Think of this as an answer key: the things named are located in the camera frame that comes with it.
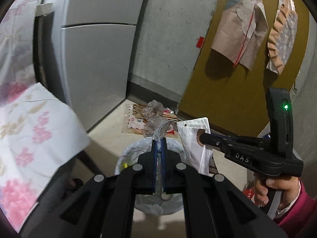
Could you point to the white waste bin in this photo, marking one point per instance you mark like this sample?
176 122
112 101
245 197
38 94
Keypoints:
131 153

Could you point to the grey office chair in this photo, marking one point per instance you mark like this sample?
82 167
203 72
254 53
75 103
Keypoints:
49 203

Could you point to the hanging paper bags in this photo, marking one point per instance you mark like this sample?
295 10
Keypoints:
237 29

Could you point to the red wall tag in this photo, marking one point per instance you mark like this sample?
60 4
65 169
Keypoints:
200 42

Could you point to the red printed packet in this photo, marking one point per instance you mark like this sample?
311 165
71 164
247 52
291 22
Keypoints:
249 193

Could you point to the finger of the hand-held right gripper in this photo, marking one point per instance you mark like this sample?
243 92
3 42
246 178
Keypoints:
213 140

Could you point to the patterned hanging cloth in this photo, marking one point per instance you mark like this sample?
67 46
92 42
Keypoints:
282 34

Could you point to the grey refrigerator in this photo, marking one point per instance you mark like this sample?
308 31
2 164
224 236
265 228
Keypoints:
99 67

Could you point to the clear plastic bag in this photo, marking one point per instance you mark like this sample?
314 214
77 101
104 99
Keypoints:
154 111

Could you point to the white counter slab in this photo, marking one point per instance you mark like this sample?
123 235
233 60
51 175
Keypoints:
45 8

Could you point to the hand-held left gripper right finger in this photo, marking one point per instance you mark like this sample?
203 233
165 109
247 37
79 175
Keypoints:
164 158

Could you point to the chopsticks package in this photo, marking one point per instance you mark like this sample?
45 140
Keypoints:
133 124

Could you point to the brown door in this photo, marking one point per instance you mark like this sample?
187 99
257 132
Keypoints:
235 99

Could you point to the person's right hand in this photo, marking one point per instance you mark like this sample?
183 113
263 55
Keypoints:
260 193

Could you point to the floral printed cloth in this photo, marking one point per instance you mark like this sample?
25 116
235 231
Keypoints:
37 129

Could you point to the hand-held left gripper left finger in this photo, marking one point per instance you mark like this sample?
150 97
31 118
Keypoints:
155 158

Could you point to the dark pink slipper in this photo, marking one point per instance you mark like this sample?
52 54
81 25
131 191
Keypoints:
75 184

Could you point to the person's right forearm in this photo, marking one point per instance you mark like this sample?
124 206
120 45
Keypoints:
302 210

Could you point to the clear plastic tray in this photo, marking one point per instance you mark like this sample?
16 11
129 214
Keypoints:
160 168

